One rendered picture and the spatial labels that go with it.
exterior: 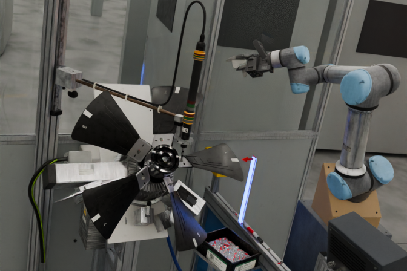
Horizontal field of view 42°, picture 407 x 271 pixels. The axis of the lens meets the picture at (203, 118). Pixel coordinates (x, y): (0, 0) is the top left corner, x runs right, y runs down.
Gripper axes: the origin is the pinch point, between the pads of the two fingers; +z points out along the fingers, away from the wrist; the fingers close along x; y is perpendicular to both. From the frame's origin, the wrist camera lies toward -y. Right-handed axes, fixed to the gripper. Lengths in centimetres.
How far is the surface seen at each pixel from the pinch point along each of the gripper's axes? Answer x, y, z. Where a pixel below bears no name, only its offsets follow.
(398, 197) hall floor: 338, -22, 11
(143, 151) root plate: -30, 50, 18
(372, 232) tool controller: -8, 77, -63
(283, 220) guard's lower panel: 143, 41, 38
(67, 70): -43, 13, 58
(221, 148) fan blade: 2.5, 39.1, 3.1
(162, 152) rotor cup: -28, 50, 10
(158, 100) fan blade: -22.9, 24.8, 20.7
